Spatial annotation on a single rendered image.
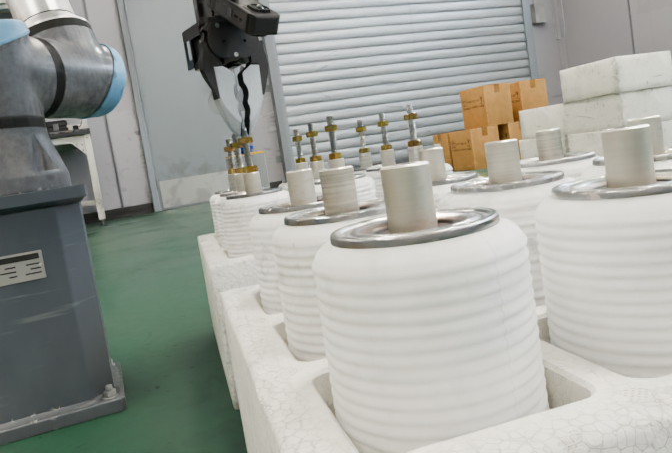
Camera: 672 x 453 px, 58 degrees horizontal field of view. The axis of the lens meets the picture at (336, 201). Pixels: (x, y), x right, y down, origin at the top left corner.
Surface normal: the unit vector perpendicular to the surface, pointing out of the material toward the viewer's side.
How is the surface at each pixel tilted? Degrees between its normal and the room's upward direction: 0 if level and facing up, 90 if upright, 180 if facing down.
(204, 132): 90
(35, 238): 90
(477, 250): 57
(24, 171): 73
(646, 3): 90
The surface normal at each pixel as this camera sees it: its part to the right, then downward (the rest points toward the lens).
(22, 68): 0.89, -0.11
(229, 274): 0.25, 0.04
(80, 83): 0.90, 0.19
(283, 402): -0.15, -0.98
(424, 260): -0.14, -0.45
